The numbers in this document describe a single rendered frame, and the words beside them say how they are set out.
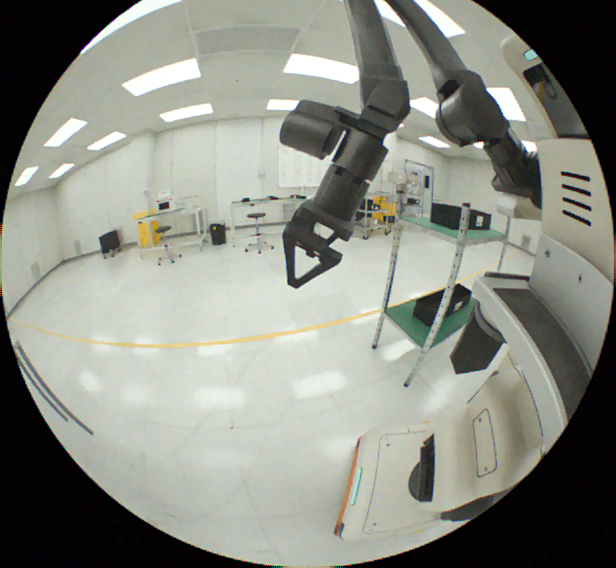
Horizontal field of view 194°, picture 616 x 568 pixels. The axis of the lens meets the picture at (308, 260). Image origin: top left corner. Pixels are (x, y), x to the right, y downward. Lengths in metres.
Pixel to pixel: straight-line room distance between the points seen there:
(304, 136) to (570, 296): 0.33
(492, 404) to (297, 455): 0.95
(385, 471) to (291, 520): 0.51
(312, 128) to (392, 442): 0.95
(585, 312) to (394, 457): 0.80
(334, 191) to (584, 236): 0.30
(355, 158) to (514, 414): 0.40
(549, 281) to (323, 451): 1.09
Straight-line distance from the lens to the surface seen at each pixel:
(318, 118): 0.25
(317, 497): 1.11
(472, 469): 0.39
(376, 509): 0.87
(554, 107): 0.28
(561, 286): 0.24
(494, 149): 0.33
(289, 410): 1.23
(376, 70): 0.27
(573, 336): 0.23
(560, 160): 0.27
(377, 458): 0.88
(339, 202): 0.23
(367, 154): 0.23
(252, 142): 5.39
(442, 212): 1.13
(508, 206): 0.34
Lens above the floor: 1.11
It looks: 22 degrees down
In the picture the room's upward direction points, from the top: straight up
